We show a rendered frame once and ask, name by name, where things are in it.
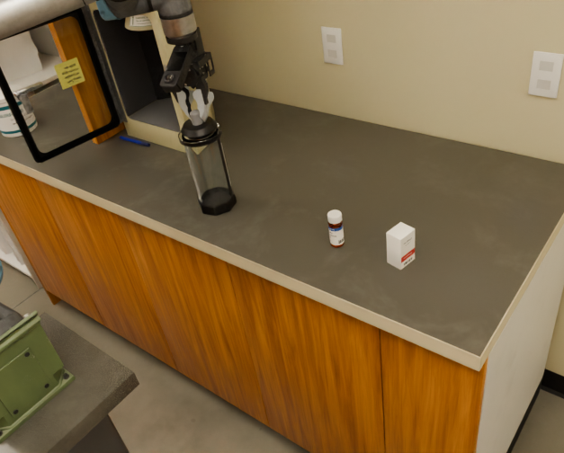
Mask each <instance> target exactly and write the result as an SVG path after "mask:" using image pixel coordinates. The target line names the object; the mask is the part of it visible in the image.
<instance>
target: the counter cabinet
mask: <svg viewBox="0 0 564 453"><path fill-rule="evenodd" d="M0 209H1V210H2V212H3V214H4V216H5V218H6V220H7V222H8V224H9V226H10V227H11V229H12V230H13V233H14V235H15V237H16V238H17V240H18V242H19V244H20V246H21V248H22V249H23V251H24V253H25V255H26V257H27V258H28V260H29V262H30V264H31V266H32V268H33V269H34V271H35V273H36V275H37V277H38V279H39V280H40V283H41V285H42V287H43V288H44V289H45V291H46V293H47V295H48V297H49V299H50V301H51V303H52V304H53V305H56V304H57V303H58V302H59V301H60V300H61V299H62V300H64V301H65V302H67V303H68V304H69V305H71V306H73V307H75V308H76V309H78V310H79V311H81V312H83V313H84V314H86V315H88V316H90V317H91V318H93V319H94V320H95V321H97V322H99V323H100V324H102V325H104V326H106V327H107V328H109V329H111V330H112V331H114V332H115V333H117V334H118V335H120V336H122V337H123V338H125V339H126V340H128V341H130V342H132V343H134V344H135V345H137V346H138V347H140V348H141V349H142V350H144V351H146V352H148V353H149V354H151V355H153V356H154V357H156V358H158V359H159V360H161V361H163V362H164V363H165V364H167V365H168V366H170V367H172V368H173V369H176V370H177V371H179V372H180V373H182V374H184V375H185V376H187V377H188V378H190V379H191V380H193V381H195V382H196V383H198V384H200V385H201V386H203V387H205V388H207V389H208V390H210V391H211V392H212V393H214V394H215V395H218V396H219V397H221V398H223V399H224V400H226V401H227V402H229V403H231V404H233V405H234V406H235V407H237V408H238V409H240V410H242V411H243V412H245V413H247V414H249V415H250V416H252V417H254V418H255V419H257V420H258V421H259V422H261V423H263V424H265V425H266V426H268V427H270V428H271V429H273V430H274V431H277V432H278V433H280V434H281V435H282V436H284V437H285V438H287V439H289V440H291V441H293V442H294V443H296V444H297V445H299V446H301V447H302V448H304V449H305V450H307V451H308V452H310V453H511V452H512V450H513V448H514V446H515V443H516V441H517V439H518V437H519V435H520V433H521V431H522V428H523V426H524V424H525V422H526V420H527V418H528V415H529V413H530V411H531V410H532V408H533V405H534V403H535V400H536V398H537V396H538V394H539V393H540V388H541V384H542V377H543V373H544V370H545V365H546V361H547V358H548V353H549V349H550V346H551V338H552V335H553V330H554V326H555V323H556V318H557V314H558V311H559V306H560V299H561V295H562V291H563V287H564V224H563V226H562V228H561V230H560V231H559V233H558V235H557V236H556V238H555V240H554V242H553V243H552V245H551V248H550V249H549V251H548V252H547V254H546V255H545V257H544V259H543V261H542V263H541V265H540V267H539V268H538V270H537V272H536V273H535V274H534V276H533V279H532V280H531V282H530V284H529V286H528V287H527V289H526V291H525V292H524V294H523V296H522V298H521V299H520V301H519V303H518V305H517V306H516V308H515V311H514V312H513V313H512V315H511V317H510V319H509V320H508V322H507V324H506V326H505V328H504V330H503V332H502V333H501V334H500V336H499V338H498V339H497V342H496V344H495V345H494V347H493V349H492V351H491V352H490V353H489V355H488V357H487V359H486V361H485V363H484V364H483V366H482V368H481V370H480V371H477V370H475V369H471V368H469V367H467V366H464V365H462V364H460V363H459V362H456V361H454V360H450V359H448V358H446V357H444V356H442V355H440V354H438V353H435V352H433V351H430V350H428V349H426V348H423V347H421V346H419V345H417V344H414V343H412V342H409V341H407V340H405V339H402V338H400V337H398V336H397V335H394V334H392V333H388V332H386V331H384V330H382V329H380V328H378V327H376V326H373V325H371V324H367V323H365V322H364V321H362V320H359V319H357V318H355V317H352V316H350V315H347V314H345V313H343V312H341V311H338V310H336V309H334V308H332V307H330V306H326V305H324V304H322V303H320V302H317V301H316V300H314V299H311V298H308V297H305V296H303V295H301V294H300V293H297V292H295V291H293V290H290V289H287V288H285V287H283V286H281V285H279V284H276V283H274V282H272V281H269V280H267V279H264V278H262V277H260V276H258V275H255V274H254V273H252V272H249V271H246V270H244V269H241V268H239V267H237V266H235V265H233V264H231V263H228V262H225V261H223V260H221V259H219V258H217V257H214V256H212V255H210V254H207V253H205V252H203V251H200V250H198V249H196V248H193V247H191V246H189V245H187V244H184V243H182V242H179V241H177V240H175V239H173V238H171V237H169V236H166V235H163V234H161V233H158V232H157V231H155V230H152V229H150V228H148V227H146V226H142V225H141V224H138V223H136V222H134V221H131V220H129V219H127V218H124V217H122V216H120V215H117V214H115V213H113V212H110V211H109V210H107V209H103V208H101V207H99V206H96V205H94V204H93V203H91V202H88V201H86V200H82V199H80V198H78V197H76V196H74V195H72V194H70V193H67V192H65V191H62V190H60V189H58V188H55V187H53V186H51V185H49V184H46V183H45V182H41V181H39V180H37V179H35V178H32V177H30V176H29V175H26V174H24V173H20V172H18V171H16V170H14V169H12V168H10V167H8V166H5V165H3V164H0Z"/></svg>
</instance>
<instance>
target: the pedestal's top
mask: <svg viewBox="0 0 564 453"><path fill-rule="evenodd" d="M40 318H41V320H40V325H41V327H42V328H43V330H44V332H45V334H46V335H47V336H48V338H49V340H50V342H51V344H52V345H53V347H54V349H55V351H56V352H57V354H58V356H59V357H60V359H61V361H62V362H63V364H64V366H63V368H64V369H66V370H67V371H68V372H70V373H71V374H72V375H74V376H75V378H76V379H75V380H73V381H72V382H71V383H70V384H69V385H68V386H66V387H65V388H64V389H63V390H62V391H61V392H59V393H58V394H57V395H56V396H55V397H54V398H52V399H51V400H50V401H49V402H48V403H47V404H45V405H44V406H43V407H42V408H41V409H39V411H38V412H36V413H35V414H34V415H33V416H32V417H31V418H30V419H29V420H28V421H26V422H25V423H24V424H23V425H22V426H21V427H19V428H18V429H17V430H16V431H15V432H13V433H12V434H11V435H10V436H9V437H8V438H7V439H5V440H4V441H3V442H2V443H1V444H0V453H68V451H69V450H71V449H72V448H73V447H74V446H75V445H76V444H77V442H78V441H80V440H81V439H82V438H83V437H84V436H85V435H86V434H87V433H88V432H89V431H90V430H91V429H92V428H93V427H94V426H95V425H96V424H97V423H99V422H100V421H101V420H102V419H103V418H104V417H105V416H106V415H107V414H108V413H109V412H110V411H111V410H112V409H113V408H115V407H116V406H117V405H118V404H119V403H120V402H121V401H122V400H123V399H124V398H125V397H126V396H127V395H128V394H129V393H131V392H132V391H133V390H134V389H135V388H136V387H137V386H138V385H139V382H138V380H137V378H136V375H135V373H134V372H133V371H132V370H130V369H128V368H127V367H125V366H124V365H122V364H121V363H119V361H117V360H115V359H114V358H113V357H111V356H110V355H108V354H107V353H105V352H104V351H102V350H100V349H99V348H97V347H96V346H94V345H93V344H91V343H90V342H89V341H87V340H86V339H84V338H83V337H82V336H80V335H79V334H77V333H75V332H74V331H72V330H71V329H69V328H68V327H66V326H65V325H63V324H62V323H61V322H59V321H58V320H56V319H55V318H53V317H52V316H50V315H49V314H47V313H46V312H44V313H43V314H42V315H40Z"/></svg>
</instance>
